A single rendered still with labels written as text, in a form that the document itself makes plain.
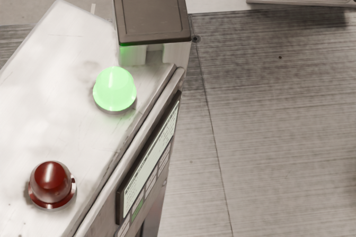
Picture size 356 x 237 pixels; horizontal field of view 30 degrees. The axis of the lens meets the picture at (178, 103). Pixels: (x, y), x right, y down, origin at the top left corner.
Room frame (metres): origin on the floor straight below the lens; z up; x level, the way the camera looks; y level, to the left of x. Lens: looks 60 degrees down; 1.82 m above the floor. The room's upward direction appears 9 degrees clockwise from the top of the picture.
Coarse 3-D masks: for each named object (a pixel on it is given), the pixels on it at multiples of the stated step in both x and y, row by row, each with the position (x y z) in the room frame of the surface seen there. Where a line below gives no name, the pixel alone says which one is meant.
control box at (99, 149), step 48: (48, 48) 0.23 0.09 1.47; (96, 48) 0.24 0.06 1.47; (0, 96) 0.19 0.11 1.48; (48, 96) 0.20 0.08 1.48; (144, 96) 0.21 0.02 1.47; (0, 144) 0.16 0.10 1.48; (48, 144) 0.16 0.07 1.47; (96, 144) 0.17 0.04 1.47; (144, 144) 0.18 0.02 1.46; (0, 192) 0.13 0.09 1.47; (96, 192) 0.14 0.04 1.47
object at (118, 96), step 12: (108, 72) 0.21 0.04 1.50; (120, 72) 0.21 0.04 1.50; (96, 84) 0.20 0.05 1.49; (108, 84) 0.20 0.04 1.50; (120, 84) 0.20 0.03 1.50; (132, 84) 0.20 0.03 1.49; (96, 96) 0.20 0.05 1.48; (108, 96) 0.19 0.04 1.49; (120, 96) 0.19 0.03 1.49; (132, 96) 0.20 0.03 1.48; (108, 108) 0.19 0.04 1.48; (120, 108) 0.19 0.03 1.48
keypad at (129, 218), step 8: (168, 144) 0.22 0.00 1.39; (168, 152) 0.22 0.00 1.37; (160, 160) 0.21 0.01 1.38; (160, 168) 0.21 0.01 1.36; (152, 176) 0.20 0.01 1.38; (144, 184) 0.19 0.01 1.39; (152, 184) 0.20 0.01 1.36; (144, 192) 0.19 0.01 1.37; (136, 200) 0.17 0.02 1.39; (144, 200) 0.19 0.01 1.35; (136, 208) 0.18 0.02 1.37; (128, 216) 0.16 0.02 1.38; (128, 224) 0.16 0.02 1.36; (120, 232) 0.15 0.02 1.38
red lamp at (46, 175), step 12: (36, 168) 0.14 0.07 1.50; (48, 168) 0.14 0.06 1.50; (60, 168) 0.14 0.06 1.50; (36, 180) 0.13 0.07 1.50; (48, 180) 0.13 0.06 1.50; (60, 180) 0.13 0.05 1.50; (72, 180) 0.14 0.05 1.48; (36, 192) 0.13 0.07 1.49; (48, 192) 0.13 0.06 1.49; (60, 192) 0.13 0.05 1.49; (72, 192) 0.14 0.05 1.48; (36, 204) 0.13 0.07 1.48; (48, 204) 0.13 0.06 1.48; (60, 204) 0.13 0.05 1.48
